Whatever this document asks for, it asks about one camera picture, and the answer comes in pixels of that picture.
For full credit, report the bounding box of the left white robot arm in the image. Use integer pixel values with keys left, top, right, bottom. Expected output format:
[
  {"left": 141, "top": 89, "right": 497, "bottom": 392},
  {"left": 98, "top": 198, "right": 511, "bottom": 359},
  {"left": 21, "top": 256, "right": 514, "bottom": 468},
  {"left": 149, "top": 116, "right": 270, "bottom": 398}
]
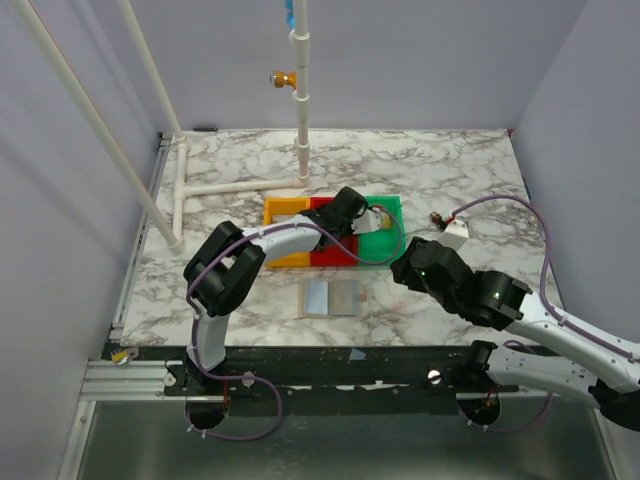
[{"left": 183, "top": 187, "right": 369, "bottom": 395}]

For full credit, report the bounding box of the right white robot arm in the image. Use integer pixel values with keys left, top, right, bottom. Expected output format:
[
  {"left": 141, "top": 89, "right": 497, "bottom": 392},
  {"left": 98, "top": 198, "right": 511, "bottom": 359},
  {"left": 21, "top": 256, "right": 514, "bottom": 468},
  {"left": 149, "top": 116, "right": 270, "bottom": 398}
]
[{"left": 390, "top": 238, "right": 639, "bottom": 431}]

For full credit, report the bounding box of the red plastic bin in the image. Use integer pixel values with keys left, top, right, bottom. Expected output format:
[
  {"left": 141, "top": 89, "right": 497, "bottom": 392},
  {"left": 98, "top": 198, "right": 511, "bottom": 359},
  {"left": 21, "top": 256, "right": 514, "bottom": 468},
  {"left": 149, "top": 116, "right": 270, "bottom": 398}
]
[{"left": 309, "top": 196, "right": 361, "bottom": 269}]

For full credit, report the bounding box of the green plastic bin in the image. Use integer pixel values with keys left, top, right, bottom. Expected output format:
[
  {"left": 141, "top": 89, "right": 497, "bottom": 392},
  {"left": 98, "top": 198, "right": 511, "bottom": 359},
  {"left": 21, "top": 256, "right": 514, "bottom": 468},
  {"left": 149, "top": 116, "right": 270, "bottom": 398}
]
[{"left": 358, "top": 196, "right": 406, "bottom": 262}]

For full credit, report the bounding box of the brown brass faucet valve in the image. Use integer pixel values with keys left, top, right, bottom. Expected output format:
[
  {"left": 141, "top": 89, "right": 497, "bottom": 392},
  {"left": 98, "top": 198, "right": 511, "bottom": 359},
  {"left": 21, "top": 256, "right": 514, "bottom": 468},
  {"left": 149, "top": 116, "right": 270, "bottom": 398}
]
[{"left": 429, "top": 212, "right": 447, "bottom": 231}]

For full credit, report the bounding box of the yellow plastic bin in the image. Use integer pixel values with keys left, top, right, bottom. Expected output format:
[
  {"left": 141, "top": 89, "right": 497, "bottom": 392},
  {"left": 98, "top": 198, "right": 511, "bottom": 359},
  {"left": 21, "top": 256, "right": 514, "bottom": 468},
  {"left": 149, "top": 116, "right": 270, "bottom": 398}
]
[{"left": 263, "top": 197, "right": 311, "bottom": 268}]

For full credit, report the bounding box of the orange nozzle on pipe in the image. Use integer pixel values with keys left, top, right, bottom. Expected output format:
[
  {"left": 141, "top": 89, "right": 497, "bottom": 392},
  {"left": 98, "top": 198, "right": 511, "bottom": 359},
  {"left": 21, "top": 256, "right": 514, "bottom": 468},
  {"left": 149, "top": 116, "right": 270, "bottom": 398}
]
[{"left": 270, "top": 71, "right": 297, "bottom": 90}]

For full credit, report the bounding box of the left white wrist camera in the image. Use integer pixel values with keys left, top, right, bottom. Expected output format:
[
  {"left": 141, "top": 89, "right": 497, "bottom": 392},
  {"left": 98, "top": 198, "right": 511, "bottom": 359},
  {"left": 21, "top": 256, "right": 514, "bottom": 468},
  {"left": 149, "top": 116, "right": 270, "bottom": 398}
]
[{"left": 352, "top": 207, "right": 389, "bottom": 235}]

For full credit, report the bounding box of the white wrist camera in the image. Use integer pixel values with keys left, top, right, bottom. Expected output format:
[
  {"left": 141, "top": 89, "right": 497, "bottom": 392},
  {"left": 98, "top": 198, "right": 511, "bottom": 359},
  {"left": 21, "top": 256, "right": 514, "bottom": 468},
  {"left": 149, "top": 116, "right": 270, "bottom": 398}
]
[
  {"left": 352, "top": 207, "right": 389, "bottom": 235},
  {"left": 436, "top": 220, "right": 469, "bottom": 251}
]

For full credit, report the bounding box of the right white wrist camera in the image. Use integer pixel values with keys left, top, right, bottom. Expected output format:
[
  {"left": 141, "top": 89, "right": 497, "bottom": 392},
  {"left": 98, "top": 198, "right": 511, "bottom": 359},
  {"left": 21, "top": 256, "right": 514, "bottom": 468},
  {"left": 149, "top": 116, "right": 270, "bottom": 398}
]
[{"left": 436, "top": 220, "right": 469, "bottom": 251}]

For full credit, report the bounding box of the black mounting rail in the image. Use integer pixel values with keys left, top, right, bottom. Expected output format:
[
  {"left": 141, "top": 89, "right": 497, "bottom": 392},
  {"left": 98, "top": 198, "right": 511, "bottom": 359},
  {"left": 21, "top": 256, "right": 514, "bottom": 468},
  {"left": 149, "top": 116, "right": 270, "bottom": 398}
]
[{"left": 164, "top": 341, "right": 517, "bottom": 416}]

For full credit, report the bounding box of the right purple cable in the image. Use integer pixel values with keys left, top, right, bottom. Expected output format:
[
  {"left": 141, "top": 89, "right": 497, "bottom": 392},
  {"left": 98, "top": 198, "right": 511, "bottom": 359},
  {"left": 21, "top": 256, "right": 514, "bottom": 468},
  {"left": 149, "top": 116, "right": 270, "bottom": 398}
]
[{"left": 447, "top": 193, "right": 640, "bottom": 434}]

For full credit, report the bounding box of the white PVC pipe frame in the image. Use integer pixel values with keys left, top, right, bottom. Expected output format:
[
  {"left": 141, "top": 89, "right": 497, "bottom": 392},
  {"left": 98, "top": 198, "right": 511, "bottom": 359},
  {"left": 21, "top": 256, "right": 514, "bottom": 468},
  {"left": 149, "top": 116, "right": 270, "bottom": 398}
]
[{"left": 10, "top": 1, "right": 311, "bottom": 255}]

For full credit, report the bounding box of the aluminium extrusion frame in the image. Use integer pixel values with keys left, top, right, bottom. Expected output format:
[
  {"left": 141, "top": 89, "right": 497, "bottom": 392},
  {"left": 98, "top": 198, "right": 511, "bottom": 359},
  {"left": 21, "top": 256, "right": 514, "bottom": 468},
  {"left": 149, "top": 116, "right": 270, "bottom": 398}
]
[{"left": 80, "top": 360, "right": 167, "bottom": 402}]

